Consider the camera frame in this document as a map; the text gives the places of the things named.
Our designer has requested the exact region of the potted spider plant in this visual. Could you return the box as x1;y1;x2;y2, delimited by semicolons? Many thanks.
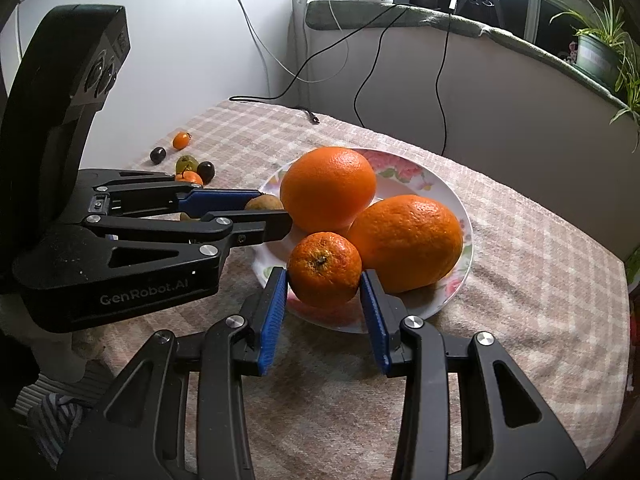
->
547;0;640;153

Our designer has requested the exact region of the black ring light cable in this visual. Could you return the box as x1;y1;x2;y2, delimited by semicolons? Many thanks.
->
354;0;460;157

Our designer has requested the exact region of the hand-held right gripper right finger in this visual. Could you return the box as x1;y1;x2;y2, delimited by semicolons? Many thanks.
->
360;269;588;480

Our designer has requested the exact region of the grey windowsill mat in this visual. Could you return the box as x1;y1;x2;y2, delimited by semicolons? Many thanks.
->
306;0;640;126

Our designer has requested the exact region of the white cable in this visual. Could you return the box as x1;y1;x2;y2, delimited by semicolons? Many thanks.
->
222;0;351;85

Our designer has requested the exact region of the person's left hand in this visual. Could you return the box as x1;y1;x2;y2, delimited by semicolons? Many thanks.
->
10;310;106;383

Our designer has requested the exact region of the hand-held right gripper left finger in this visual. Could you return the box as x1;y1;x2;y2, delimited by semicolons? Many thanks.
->
55;266;290;480

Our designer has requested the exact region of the large smooth round orange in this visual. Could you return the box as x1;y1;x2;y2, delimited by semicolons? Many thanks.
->
280;146;377;233

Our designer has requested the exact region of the plain small mandarin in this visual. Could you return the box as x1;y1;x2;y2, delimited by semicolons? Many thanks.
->
287;231;362;309

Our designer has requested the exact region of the black cable with plug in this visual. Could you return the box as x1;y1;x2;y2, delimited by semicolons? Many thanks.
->
229;4;401;125

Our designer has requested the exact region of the floral white plate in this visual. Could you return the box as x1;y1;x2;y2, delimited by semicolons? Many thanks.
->
251;147;473;333

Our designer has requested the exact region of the striped cloth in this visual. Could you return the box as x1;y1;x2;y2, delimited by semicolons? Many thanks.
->
27;392;93;466

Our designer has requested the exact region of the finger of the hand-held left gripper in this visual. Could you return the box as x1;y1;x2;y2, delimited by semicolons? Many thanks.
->
75;169;263;218
82;210;293;261

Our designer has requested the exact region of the large rough-skinned orange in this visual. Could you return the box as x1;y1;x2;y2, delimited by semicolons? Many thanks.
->
346;195;463;294

